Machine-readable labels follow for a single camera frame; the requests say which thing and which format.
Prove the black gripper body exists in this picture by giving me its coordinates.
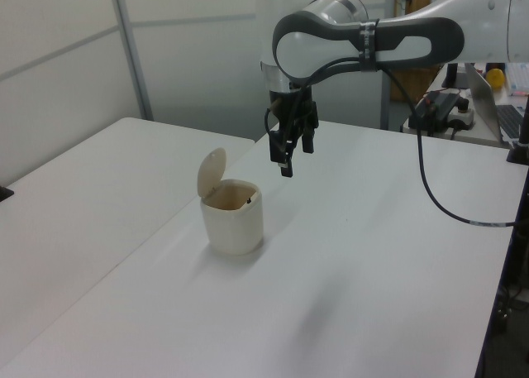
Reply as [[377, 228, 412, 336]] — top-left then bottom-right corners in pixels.
[[269, 87, 314, 133]]

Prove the small white lidded bin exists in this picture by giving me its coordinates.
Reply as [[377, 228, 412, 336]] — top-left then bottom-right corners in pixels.
[[197, 146, 265, 256]]

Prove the brown wooden cabinet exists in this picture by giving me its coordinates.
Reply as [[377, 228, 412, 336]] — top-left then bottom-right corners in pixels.
[[390, 63, 440, 104]]

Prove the black electronics box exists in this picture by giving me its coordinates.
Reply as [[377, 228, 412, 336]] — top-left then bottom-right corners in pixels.
[[415, 90, 462, 121]]

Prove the white power strip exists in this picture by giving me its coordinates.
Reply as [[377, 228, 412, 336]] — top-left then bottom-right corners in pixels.
[[446, 103, 477, 132]]

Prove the black monitor stand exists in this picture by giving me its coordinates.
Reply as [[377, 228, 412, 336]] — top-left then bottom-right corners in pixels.
[[441, 62, 460, 89]]

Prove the silver laptop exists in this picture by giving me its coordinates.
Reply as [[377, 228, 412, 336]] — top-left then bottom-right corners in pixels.
[[464, 61, 527, 144]]

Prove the yellow round object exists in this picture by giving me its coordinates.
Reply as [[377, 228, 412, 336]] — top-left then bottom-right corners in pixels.
[[487, 67, 507, 91]]

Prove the grey partition post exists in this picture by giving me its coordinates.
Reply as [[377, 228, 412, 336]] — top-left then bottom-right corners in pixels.
[[378, 0, 397, 132]]

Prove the black strap band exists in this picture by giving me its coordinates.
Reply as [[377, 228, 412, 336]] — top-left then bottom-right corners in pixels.
[[358, 19, 380, 72]]

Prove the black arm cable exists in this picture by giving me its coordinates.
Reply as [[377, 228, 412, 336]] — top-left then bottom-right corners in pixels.
[[263, 57, 520, 228]]

